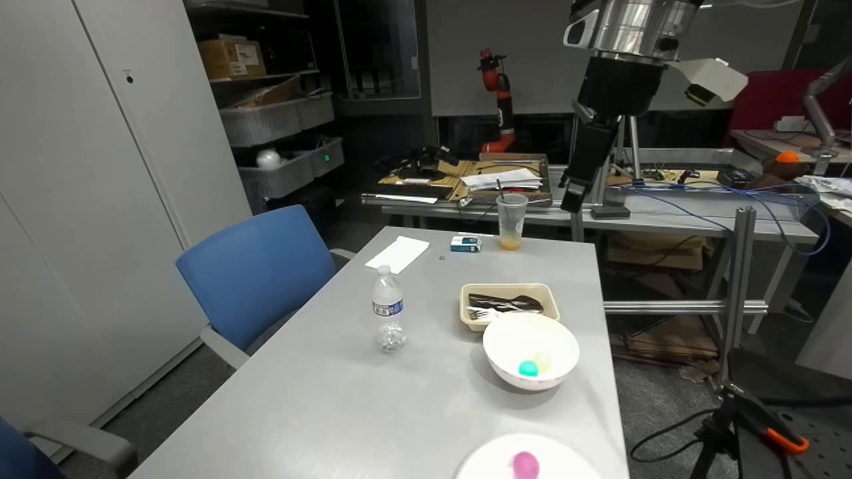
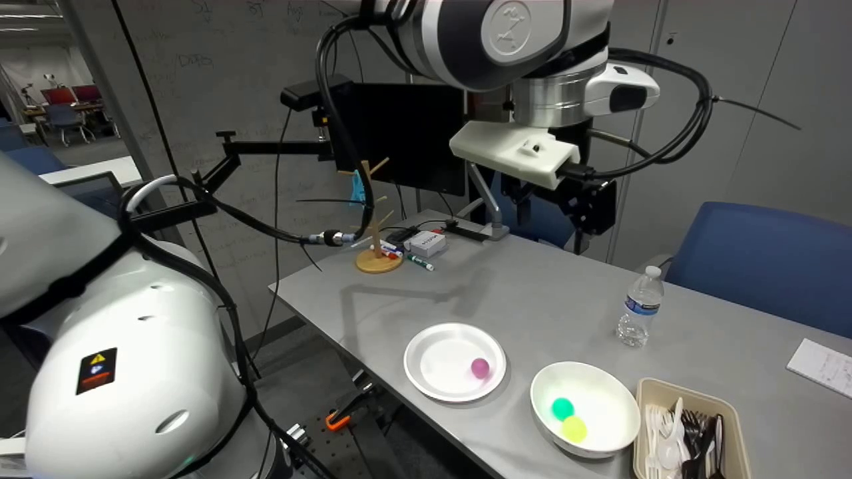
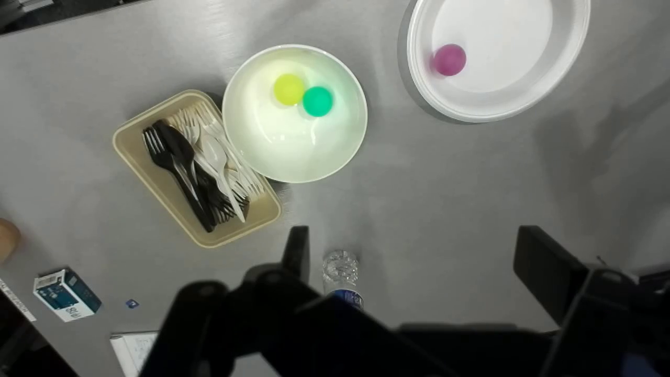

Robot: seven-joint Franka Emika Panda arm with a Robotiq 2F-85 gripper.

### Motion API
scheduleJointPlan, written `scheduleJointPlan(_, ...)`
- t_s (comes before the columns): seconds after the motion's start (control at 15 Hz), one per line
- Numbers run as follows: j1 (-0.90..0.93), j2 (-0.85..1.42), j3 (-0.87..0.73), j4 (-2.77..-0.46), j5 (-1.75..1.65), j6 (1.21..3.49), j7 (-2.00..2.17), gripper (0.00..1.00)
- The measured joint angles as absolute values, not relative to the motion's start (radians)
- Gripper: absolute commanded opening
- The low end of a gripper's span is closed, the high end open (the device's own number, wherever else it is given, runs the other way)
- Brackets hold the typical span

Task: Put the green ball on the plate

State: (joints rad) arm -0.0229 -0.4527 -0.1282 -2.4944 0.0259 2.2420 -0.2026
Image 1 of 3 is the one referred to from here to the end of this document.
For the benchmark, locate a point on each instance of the cardboard box on shelf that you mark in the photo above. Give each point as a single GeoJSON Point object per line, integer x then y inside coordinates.
{"type": "Point", "coordinates": [232, 56]}

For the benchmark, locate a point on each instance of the clear plastic cup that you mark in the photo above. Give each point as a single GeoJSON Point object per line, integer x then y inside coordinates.
{"type": "Point", "coordinates": [512, 218]}

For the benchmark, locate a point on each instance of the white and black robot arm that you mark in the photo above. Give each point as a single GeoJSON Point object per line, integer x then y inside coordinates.
{"type": "Point", "coordinates": [630, 45]}

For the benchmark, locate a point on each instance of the pink ball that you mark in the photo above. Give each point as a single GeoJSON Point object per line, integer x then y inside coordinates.
{"type": "Point", "coordinates": [525, 466]}

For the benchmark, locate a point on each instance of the white bowl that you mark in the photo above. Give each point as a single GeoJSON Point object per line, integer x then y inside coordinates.
{"type": "Point", "coordinates": [522, 336]}

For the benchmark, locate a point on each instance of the grey storage cabinet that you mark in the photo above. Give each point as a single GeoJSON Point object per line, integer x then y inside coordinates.
{"type": "Point", "coordinates": [114, 161]}

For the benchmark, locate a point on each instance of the green ball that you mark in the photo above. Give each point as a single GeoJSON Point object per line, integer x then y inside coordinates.
{"type": "Point", "coordinates": [529, 369]}

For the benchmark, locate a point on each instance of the white paper plate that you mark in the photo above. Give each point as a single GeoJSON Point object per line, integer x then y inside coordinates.
{"type": "Point", "coordinates": [556, 458]}

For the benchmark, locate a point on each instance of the white paper sheet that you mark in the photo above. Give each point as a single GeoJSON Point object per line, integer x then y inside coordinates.
{"type": "Point", "coordinates": [400, 254]}

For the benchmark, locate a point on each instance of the black tripod with orange clamp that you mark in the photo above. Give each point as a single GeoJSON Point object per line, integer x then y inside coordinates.
{"type": "Point", "coordinates": [745, 426]}

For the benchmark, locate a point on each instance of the small blue box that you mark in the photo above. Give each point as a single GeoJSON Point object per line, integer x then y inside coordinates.
{"type": "Point", "coordinates": [465, 246]}

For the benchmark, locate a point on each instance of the cluttered back workbench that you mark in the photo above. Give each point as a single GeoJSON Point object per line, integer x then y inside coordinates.
{"type": "Point", "coordinates": [472, 196]}

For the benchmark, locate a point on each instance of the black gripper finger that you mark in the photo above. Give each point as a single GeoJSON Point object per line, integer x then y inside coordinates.
{"type": "Point", "coordinates": [589, 149]}

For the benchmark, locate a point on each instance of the yellow ball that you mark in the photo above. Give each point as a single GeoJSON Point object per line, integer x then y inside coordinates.
{"type": "Point", "coordinates": [545, 362]}

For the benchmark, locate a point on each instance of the beige cutlery tray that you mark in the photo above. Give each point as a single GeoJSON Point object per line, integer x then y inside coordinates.
{"type": "Point", "coordinates": [480, 318]}

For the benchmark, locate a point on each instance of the clear plastic water bottle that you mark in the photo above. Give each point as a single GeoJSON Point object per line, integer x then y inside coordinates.
{"type": "Point", "coordinates": [391, 306]}

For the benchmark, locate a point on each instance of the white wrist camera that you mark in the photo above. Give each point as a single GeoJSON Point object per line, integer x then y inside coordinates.
{"type": "Point", "coordinates": [710, 79]}

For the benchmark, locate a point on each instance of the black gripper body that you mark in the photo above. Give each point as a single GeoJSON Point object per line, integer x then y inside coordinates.
{"type": "Point", "coordinates": [614, 89]}

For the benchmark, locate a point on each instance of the black plastic forks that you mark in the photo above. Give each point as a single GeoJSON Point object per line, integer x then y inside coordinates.
{"type": "Point", "coordinates": [505, 305]}

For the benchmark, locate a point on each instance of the blue office chair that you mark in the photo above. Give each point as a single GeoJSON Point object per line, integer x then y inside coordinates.
{"type": "Point", "coordinates": [253, 274]}

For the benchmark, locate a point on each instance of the blue chair at corner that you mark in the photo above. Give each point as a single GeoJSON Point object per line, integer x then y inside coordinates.
{"type": "Point", "coordinates": [26, 450]}

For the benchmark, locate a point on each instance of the grey plastic shelf bins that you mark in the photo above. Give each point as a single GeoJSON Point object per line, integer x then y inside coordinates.
{"type": "Point", "coordinates": [284, 147]}

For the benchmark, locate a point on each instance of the aluminium frame stand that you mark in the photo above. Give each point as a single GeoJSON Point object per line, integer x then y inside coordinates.
{"type": "Point", "coordinates": [734, 306]}

